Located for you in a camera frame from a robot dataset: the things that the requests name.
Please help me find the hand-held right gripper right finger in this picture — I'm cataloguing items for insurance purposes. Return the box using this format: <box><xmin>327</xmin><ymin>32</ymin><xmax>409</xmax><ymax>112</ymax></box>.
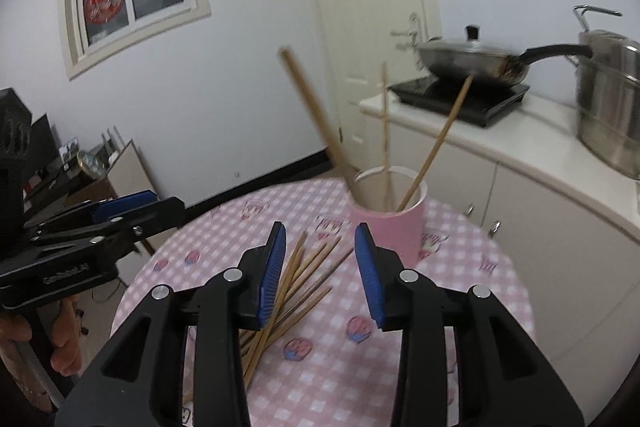
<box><xmin>353</xmin><ymin>223</ymin><xmax>586</xmax><ymax>427</ymax></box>

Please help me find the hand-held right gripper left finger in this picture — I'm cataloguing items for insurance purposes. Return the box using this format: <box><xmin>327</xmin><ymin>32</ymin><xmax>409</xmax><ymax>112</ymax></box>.
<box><xmin>55</xmin><ymin>221</ymin><xmax>288</xmax><ymax>427</ymax></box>

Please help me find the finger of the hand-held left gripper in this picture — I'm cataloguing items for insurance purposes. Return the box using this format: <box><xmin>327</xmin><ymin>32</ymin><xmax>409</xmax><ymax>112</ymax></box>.
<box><xmin>25</xmin><ymin>190</ymin><xmax>158</xmax><ymax>235</ymax></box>
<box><xmin>37</xmin><ymin>197</ymin><xmax>187</xmax><ymax>258</ymax></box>

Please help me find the bunch of wooden chopsticks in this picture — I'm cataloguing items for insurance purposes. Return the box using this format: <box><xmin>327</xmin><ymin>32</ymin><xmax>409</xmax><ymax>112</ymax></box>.
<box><xmin>182</xmin><ymin>231</ymin><xmax>355</xmax><ymax>403</ymax></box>

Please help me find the pink cup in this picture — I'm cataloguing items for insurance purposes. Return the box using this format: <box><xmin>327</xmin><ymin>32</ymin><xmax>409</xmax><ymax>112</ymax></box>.
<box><xmin>346</xmin><ymin>166</ymin><xmax>430</xmax><ymax>268</ymax></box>

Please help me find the long wooden chopstick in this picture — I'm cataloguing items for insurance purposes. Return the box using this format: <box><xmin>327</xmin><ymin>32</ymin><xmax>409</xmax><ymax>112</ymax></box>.
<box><xmin>381</xmin><ymin>61</ymin><xmax>392</xmax><ymax>210</ymax></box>
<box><xmin>397</xmin><ymin>76</ymin><xmax>474</xmax><ymax>210</ymax></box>
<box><xmin>279</xmin><ymin>47</ymin><xmax>358</xmax><ymax>198</ymax></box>

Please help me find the person's left hand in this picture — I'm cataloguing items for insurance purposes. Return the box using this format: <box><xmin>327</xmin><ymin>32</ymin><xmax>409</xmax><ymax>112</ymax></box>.
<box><xmin>0</xmin><ymin>297</ymin><xmax>83</xmax><ymax>412</ymax></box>

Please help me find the white leaning board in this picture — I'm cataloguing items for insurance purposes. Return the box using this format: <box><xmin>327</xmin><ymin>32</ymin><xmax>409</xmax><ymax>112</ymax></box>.
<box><xmin>107</xmin><ymin>139</ymin><xmax>168</xmax><ymax>253</ymax></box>

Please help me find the wooden side table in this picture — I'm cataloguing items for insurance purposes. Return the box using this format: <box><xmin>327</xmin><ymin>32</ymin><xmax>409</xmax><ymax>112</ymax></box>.
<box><xmin>25</xmin><ymin>172</ymin><xmax>121</xmax><ymax>218</ymax></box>

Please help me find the round silver object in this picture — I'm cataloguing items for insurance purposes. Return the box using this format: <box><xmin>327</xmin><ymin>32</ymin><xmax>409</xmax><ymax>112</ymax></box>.
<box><xmin>76</xmin><ymin>149</ymin><xmax>108</xmax><ymax>180</ymax></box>

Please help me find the dark monitor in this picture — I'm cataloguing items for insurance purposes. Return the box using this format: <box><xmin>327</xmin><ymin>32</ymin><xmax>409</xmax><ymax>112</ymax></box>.
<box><xmin>30</xmin><ymin>113</ymin><xmax>61</xmax><ymax>180</ymax></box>

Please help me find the pink checkered tablecloth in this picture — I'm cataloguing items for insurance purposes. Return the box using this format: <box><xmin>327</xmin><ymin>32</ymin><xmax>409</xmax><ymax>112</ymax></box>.
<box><xmin>110</xmin><ymin>177</ymin><xmax>536</xmax><ymax>427</ymax></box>

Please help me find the white kitchen cabinet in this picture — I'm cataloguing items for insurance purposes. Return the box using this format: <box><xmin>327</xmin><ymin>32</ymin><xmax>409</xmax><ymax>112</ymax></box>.
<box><xmin>359</xmin><ymin>82</ymin><xmax>640</xmax><ymax>408</ymax></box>

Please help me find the black induction cooker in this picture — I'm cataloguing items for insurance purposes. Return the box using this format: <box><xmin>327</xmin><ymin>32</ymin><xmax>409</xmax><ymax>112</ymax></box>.
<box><xmin>387</xmin><ymin>74</ymin><xmax>531</xmax><ymax>128</ymax></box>

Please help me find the red paper window decoration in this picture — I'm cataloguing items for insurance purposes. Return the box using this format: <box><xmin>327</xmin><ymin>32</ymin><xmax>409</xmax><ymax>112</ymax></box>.
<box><xmin>85</xmin><ymin>0</ymin><xmax>126</xmax><ymax>25</ymax></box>

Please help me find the glass lid with black knob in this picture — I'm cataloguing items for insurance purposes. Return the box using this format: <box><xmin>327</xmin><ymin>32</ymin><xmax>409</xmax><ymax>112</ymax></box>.
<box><xmin>419</xmin><ymin>25</ymin><xmax>521</xmax><ymax>58</ymax></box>

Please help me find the cream panel door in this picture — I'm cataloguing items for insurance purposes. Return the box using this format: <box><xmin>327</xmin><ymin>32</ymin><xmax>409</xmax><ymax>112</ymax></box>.
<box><xmin>300</xmin><ymin>0</ymin><xmax>443</xmax><ymax>172</ymax></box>

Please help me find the stainless steel steamer pot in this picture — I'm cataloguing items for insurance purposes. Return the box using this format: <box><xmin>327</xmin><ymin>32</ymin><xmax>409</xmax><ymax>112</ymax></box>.
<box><xmin>572</xmin><ymin>5</ymin><xmax>640</xmax><ymax>180</ymax></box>

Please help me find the steel wok with black handle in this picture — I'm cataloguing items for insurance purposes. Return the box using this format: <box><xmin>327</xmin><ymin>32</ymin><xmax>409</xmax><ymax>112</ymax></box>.
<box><xmin>416</xmin><ymin>38</ymin><xmax>593</xmax><ymax>88</ymax></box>

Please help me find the metal door handle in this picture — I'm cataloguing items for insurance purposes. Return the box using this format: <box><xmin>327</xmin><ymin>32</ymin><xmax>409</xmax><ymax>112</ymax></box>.
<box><xmin>391</xmin><ymin>13</ymin><xmax>421</xmax><ymax>50</ymax></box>

